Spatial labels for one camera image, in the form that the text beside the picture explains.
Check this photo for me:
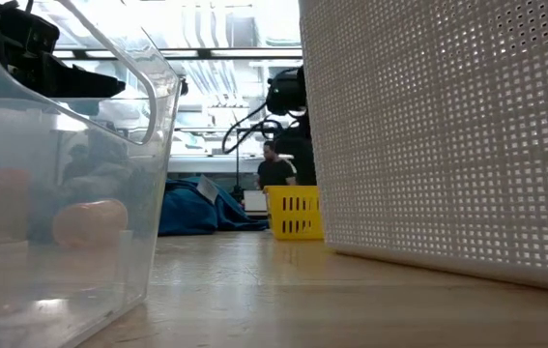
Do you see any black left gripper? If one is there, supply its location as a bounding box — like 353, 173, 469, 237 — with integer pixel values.
0, 0, 128, 101

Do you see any orange pill bottle white cap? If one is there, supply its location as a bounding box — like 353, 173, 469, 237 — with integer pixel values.
0, 167, 31, 244

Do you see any clear plastic storage bin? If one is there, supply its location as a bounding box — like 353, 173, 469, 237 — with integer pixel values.
0, 0, 183, 348

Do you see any small yellow plastic basket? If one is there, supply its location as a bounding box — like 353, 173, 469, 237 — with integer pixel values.
263, 185, 326, 242

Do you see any large white perforated basket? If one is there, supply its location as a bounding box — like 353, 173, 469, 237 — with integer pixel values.
299, 0, 548, 296

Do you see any person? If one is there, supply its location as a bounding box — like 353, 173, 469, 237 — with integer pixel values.
255, 139, 299, 190

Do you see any white box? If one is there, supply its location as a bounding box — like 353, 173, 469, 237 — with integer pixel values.
244, 189, 269, 213

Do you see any blue scrub garment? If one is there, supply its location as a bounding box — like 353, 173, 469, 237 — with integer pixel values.
158, 175, 272, 238

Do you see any beige round object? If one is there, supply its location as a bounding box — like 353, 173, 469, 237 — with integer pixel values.
52, 198, 130, 250

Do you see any black metal frame stand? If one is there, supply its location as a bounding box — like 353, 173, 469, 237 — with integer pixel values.
175, 126, 274, 202

